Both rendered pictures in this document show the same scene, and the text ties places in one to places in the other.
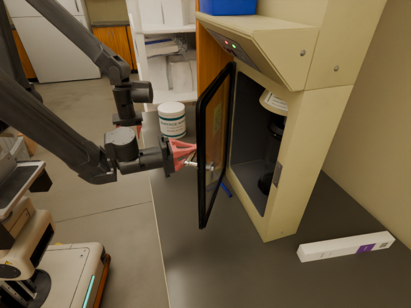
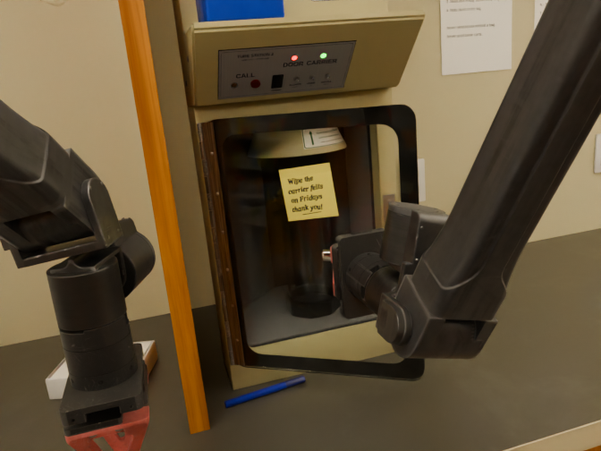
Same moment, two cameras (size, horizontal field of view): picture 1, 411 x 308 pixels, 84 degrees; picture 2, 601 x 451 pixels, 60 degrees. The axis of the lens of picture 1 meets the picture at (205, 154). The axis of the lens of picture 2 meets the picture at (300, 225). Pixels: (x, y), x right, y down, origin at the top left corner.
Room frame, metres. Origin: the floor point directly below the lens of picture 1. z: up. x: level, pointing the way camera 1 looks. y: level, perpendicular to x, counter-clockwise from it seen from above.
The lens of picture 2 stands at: (0.53, 0.70, 1.42)
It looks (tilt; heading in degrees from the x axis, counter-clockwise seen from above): 14 degrees down; 272
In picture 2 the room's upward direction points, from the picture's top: 5 degrees counter-clockwise
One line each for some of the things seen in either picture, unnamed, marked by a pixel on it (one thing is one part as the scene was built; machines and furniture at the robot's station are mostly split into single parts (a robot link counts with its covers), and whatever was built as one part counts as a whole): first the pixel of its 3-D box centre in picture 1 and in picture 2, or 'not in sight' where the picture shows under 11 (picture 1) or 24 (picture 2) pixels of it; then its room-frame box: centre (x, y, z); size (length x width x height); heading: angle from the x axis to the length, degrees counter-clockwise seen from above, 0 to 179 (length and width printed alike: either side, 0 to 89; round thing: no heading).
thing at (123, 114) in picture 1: (126, 110); (100, 354); (0.74, 0.28, 1.21); 0.10 x 0.07 x 0.07; 107
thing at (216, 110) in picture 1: (215, 146); (314, 251); (0.54, -0.03, 1.19); 0.30 x 0.01 x 0.40; 163
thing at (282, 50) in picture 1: (240, 44); (306, 59); (0.53, -0.07, 1.46); 0.32 x 0.11 x 0.10; 17
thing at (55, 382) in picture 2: not in sight; (105, 368); (0.94, -0.16, 0.96); 0.16 x 0.12 x 0.04; 0
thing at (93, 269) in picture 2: (124, 94); (90, 288); (0.74, 0.27, 1.27); 0.07 x 0.06 x 0.07; 88
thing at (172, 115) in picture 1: (172, 120); not in sight; (1.03, 0.17, 1.02); 0.13 x 0.13 x 0.15
